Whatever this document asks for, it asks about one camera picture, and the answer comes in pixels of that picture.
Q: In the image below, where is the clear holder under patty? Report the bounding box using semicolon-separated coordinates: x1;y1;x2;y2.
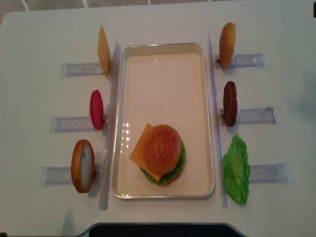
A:
228;106;281;126

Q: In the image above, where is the standing red tomato slice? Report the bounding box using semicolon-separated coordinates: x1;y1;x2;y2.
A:
90;90;104;130

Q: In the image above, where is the long clear rail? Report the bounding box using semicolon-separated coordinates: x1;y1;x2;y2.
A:
99;41;121;210
207;34;227;208

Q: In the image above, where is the standing meat patty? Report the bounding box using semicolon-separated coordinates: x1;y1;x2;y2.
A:
223;81;238;127

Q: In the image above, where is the left long clear rail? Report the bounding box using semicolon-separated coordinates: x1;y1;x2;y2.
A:
99;41;121;210

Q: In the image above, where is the standing green lettuce leaf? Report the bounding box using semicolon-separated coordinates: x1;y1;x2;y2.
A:
222;134;251;205

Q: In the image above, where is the clear holder under tomato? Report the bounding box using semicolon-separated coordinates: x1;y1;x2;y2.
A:
48;116;96;133

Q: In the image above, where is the standing spare bun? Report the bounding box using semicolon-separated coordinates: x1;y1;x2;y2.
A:
219;22;236;68

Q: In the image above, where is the clear holder under spare bun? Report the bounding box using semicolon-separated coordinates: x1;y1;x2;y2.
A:
213;51;269;69

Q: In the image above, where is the right long clear rail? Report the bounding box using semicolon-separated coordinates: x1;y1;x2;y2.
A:
207;34;227;208

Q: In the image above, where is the white rectangular tray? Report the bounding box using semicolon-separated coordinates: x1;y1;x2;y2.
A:
111;43;214;199

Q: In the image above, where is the sesame top bun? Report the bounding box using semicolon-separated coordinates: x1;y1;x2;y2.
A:
143;124;182;175

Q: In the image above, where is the clear holder under cheese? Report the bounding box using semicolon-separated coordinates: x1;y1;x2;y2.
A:
61;63;104;77

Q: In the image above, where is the clear holder under cut bun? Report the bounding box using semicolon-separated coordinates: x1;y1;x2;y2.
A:
40;165;102;186

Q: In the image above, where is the cheese slice in burger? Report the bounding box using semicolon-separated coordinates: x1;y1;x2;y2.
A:
130;123;162;181

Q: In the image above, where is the dark base at table edge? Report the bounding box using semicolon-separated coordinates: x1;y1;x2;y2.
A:
88;223;243;237

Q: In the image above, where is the clear holder under lettuce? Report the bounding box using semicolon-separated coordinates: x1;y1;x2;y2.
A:
249;162;293;184

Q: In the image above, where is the lettuce leaf in burger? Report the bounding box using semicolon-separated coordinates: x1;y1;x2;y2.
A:
140;139;186;185

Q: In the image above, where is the standing cut bun half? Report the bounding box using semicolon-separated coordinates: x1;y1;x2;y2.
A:
71;139;94;193

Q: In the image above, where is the standing cheese slice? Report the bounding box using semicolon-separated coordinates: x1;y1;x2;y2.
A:
97;25;111;79

